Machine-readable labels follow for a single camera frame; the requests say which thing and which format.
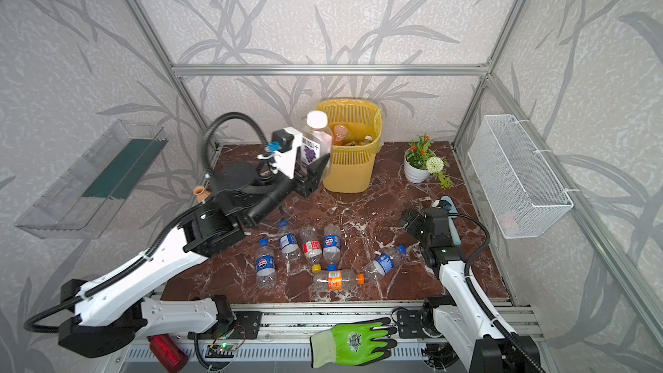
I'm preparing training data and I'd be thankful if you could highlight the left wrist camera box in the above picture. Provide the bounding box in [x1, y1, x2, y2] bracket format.
[258, 127, 303, 180]

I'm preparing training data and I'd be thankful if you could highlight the yellow ribbed waste bin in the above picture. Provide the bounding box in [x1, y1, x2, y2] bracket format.
[316, 98, 383, 193]

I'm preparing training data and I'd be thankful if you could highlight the orange label bottle front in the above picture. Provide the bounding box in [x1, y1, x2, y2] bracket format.
[313, 269, 365, 292]

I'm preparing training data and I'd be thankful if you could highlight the red emergency stop button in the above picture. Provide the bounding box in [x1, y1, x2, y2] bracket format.
[148, 334, 189, 373]

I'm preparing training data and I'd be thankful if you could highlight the white pot with flowers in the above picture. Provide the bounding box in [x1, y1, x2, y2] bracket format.
[404, 135, 454, 189]

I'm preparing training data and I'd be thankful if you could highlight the white wire mesh basket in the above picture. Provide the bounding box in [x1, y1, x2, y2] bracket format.
[469, 114, 574, 239]

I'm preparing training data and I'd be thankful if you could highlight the yellow label tea bottle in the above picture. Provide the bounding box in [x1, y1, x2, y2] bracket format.
[344, 135, 373, 147]

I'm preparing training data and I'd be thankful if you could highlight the yellow plastic bin liner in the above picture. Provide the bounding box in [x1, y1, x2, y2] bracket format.
[316, 98, 383, 166]

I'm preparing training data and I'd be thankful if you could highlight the green circuit board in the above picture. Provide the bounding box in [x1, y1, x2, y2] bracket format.
[205, 342, 243, 359]

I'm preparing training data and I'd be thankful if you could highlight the grape label white cap bottle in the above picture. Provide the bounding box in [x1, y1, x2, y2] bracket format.
[300, 111, 333, 174]

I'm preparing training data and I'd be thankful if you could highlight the orange cap white bottle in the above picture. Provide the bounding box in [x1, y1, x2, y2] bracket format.
[333, 124, 350, 146]

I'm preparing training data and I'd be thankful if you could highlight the pepsi bottle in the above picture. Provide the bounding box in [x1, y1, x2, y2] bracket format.
[363, 245, 407, 283]
[323, 224, 342, 266]
[255, 238, 276, 289]
[278, 220, 301, 262]

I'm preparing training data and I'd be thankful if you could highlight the green and black work glove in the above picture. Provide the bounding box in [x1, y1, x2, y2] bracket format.
[309, 317, 398, 369]

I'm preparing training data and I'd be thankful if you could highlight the clear acrylic wall shelf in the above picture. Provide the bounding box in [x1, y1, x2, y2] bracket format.
[15, 120, 167, 239]

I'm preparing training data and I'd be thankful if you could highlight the small peach ribbed vase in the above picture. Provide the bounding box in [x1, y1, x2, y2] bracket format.
[193, 186, 211, 204]

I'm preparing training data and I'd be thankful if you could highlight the clear bottle red label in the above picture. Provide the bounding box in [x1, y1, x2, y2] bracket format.
[300, 226, 323, 266]

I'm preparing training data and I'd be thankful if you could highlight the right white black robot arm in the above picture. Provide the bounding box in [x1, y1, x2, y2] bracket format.
[399, 207, 545, 372]

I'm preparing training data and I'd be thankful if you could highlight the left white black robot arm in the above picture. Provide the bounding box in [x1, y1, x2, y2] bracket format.
[23, 152, 330, 358]

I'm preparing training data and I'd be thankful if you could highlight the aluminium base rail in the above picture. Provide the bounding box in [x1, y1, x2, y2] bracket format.
[105, 302, 545, 344]

